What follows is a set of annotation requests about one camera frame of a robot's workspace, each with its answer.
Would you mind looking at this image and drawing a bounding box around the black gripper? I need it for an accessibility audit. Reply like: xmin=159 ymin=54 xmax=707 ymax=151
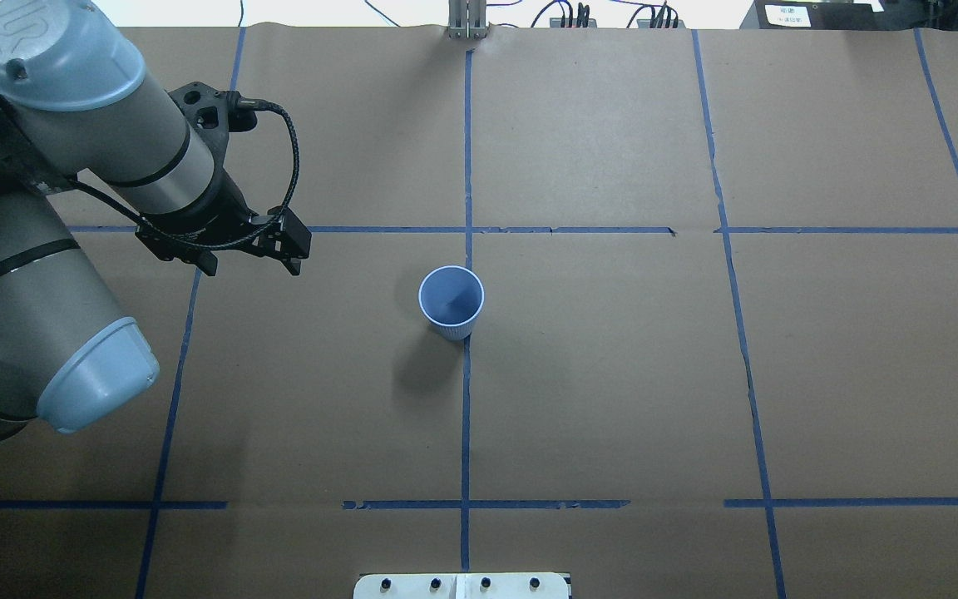
xmin=136 ymin=171 xmax=313 ymax=277

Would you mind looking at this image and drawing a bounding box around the blue ribbed plastic cup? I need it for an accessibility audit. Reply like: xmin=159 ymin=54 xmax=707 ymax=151
xmin=417 ymin=265 xmax=486 ymax=342

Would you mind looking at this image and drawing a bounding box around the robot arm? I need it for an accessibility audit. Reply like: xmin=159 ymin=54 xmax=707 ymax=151
xmin=0 ymin=1 xmax=312 ymax=443

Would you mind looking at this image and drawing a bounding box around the black box with label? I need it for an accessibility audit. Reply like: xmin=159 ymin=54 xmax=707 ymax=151
xmin=740 ymin=1 xmax=883 ymax=31

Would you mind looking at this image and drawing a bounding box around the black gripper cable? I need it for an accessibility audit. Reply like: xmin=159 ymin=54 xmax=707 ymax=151
xmin=72 ymin=96 xmax=301 ymax=250

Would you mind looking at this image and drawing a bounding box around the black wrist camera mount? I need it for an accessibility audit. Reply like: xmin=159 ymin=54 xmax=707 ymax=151
xmin=170 ymin=81 xmax=258 ymax=164

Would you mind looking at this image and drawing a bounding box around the aluminium frame post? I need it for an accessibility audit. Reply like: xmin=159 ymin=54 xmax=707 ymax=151
xmin=446 ymin=0 xmax=489 ymax=39

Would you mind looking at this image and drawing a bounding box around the white pedestal column base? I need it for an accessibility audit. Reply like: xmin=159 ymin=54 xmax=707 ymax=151
xmin=353 ymin=572 xmax=574 ymax=598

